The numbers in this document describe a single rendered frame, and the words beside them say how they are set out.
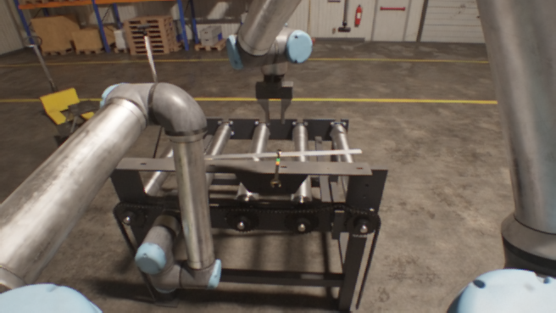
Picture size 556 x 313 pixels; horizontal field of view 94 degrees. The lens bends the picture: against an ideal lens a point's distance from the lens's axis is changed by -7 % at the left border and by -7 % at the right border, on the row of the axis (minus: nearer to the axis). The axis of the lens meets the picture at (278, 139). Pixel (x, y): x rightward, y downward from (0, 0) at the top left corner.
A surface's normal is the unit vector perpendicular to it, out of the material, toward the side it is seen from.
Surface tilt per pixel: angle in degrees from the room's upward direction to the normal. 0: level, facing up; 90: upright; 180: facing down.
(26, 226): 47
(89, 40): 90
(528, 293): 5
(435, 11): 90
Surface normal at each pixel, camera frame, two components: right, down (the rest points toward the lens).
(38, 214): 0.72, -0.56
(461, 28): -0.06, 0.51
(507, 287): -0.10, -0.84
